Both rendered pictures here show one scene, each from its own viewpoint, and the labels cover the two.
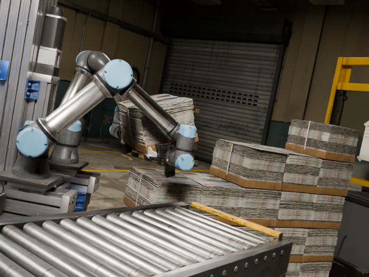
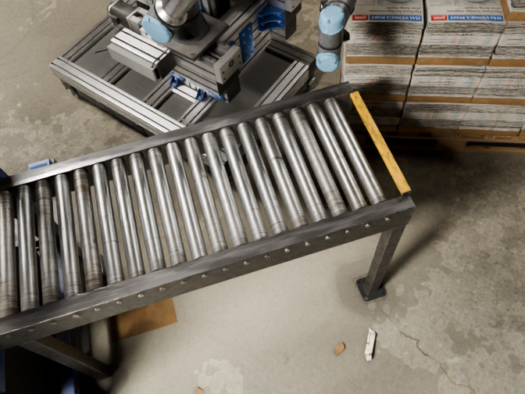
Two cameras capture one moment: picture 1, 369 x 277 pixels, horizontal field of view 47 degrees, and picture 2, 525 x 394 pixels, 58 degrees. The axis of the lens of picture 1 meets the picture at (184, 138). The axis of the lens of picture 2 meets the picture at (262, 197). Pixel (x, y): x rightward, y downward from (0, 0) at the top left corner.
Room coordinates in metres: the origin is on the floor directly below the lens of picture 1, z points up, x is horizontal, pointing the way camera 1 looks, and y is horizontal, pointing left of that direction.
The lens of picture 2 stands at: (0.80, -0.57, 2.11)
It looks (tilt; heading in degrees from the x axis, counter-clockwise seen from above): 60 degrees down; 43
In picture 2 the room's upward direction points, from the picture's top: 8 degrees counter-clockwise
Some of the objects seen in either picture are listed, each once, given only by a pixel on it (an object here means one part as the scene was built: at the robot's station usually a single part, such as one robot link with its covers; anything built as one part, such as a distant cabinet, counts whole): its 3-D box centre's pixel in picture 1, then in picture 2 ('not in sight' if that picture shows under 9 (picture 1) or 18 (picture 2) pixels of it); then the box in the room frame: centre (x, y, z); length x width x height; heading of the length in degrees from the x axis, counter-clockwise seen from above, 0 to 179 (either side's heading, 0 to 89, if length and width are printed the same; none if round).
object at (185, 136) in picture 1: (185, 137); (333, 23); (1.84, 0.00, 1.10); 0.11 x 0.08 x 0.11; 14
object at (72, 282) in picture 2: not in sight; (67, 234); (0.91, 0.39, 0.77); 0.47 x 0.05 x 0.05; 53
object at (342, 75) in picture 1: (323, 165); not in sight; (3.47, -1.15, 0.97); 0.09 x 0.09 x 1.75; 30
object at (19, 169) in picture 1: (32, 163); (187, 20); (1.80, 0.62, 0.87); 0.15 x 0.15 x 0.10
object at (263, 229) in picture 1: (234, 219); (379, 140); (1.74, -0.26, 0.81); 0.43 x 0.03 x 0.02; 53
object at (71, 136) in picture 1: (68, 130); not in sight; (2.30, 0.62, 0.98); 0.13 x 0.12 x 0.14; 44
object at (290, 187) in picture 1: (280, 181); not in sight; (2.82, -0.68, 0.86); 0.38 x 0.29 x 0.04; 29
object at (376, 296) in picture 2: not in sight; (370, 287); (1.58, -0.44, 0.01); 0.14 x 0.13 x 0.01; 53
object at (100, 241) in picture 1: (110, 249); (185, 199); (1.22, 0.15, 0.77); 0.47 x 0.05 x 0.05; 53
